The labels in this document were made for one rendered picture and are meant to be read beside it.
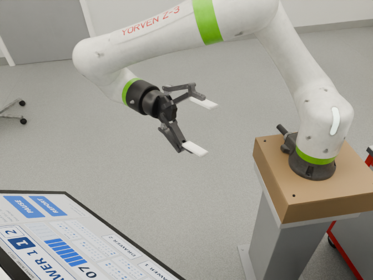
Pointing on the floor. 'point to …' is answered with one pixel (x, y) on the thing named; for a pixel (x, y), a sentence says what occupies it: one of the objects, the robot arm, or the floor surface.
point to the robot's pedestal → (281, 242)
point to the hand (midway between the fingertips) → (206, 130)
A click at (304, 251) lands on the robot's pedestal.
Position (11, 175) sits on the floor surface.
